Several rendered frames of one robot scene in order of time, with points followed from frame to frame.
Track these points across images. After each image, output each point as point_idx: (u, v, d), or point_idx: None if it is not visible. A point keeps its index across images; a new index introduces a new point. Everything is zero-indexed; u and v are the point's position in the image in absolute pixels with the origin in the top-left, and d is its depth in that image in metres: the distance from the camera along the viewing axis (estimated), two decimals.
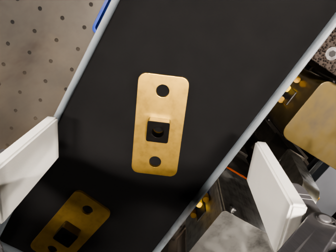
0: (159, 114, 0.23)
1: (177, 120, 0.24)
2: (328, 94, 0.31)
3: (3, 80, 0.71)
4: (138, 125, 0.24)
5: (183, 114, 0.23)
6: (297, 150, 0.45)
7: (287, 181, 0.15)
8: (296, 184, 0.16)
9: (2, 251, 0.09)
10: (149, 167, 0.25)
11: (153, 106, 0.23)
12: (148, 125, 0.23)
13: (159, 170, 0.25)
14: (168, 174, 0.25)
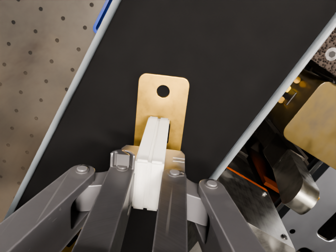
0: (160, 114, 0.24)
1: (177, 120, 0.24)
2: (328, 94, 0.31)
3: (4, 80, 0.71)
4: (138, 125, 0.24)
5: (183, 115, 0.23)
6: (297, 150, 0.45)
7: (161, 146, 0.17)
8: (179, 151, 0.19)
9: (110, 245, 0.10)
10: None
11: (153, 107, 0.23)
12: None
13: None
14: None
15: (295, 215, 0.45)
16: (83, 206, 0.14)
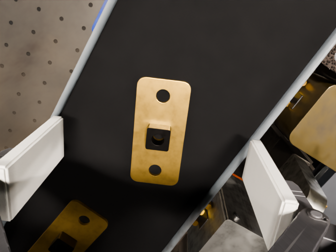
0: (159, 120, 0.22)
1: (178, 127, 0.22)
2: None
3: (2, 81, 0.70)
4: (137, 132, 0.23)
5: (184, 121, 0.22)
6: (302, 154, 0.44)
7: (280, 178, 0.15)
8: (290, 181, 0.17)
9: (9, 249, 0.10)
10: (148, 176, 0.24)
11: (153, 112, 0.22)
12: (147, 132, 0.22)
13: (159, 179, 0.24)
14: (168, 183, 0.24)
15: None
16: None
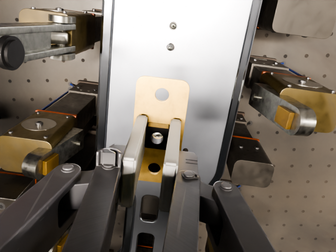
0: (158, 119, 0.22)
1: None
2: None
3: None
4: None
5: (183, 119, 0.22)
6: None
7: (174, 147, 0.17)
8: (191, 153, 0.19)
9: (100, 243, 0.10)
10: (148, 174, 0.24)
11: (152, 111, 0.22)
12: (146, 131, 0.22)
13: (158, 178, 0.24)
14: None
15: None
16: (69, 205, 0.14)
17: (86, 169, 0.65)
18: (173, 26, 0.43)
